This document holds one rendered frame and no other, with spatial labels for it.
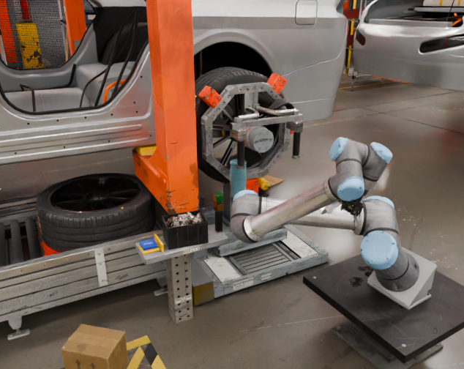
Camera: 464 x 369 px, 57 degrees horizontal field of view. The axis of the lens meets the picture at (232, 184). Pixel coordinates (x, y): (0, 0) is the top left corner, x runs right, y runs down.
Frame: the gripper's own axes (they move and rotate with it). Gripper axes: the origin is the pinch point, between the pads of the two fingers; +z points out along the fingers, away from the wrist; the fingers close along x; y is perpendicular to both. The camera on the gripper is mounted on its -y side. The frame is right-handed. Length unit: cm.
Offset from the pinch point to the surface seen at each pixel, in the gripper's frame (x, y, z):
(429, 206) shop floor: 118, -161, 53
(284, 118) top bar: -31, -59, -11
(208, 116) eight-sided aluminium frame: -68, -54, 1
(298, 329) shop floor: 13, -2, 70
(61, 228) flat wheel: -120, -15, 73
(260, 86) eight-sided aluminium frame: -48, -74, -18
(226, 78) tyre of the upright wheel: -67, -72, -15
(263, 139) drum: -37, -56, 3
